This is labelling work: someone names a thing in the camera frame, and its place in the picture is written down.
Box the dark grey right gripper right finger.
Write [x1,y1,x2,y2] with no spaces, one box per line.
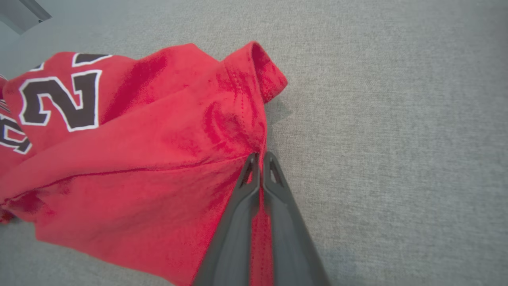
[262,151,330,286]

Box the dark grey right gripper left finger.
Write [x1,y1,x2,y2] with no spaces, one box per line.
[192,153,261,286]

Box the red and white jersey shirt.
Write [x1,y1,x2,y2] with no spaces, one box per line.
[0,41,289,286]

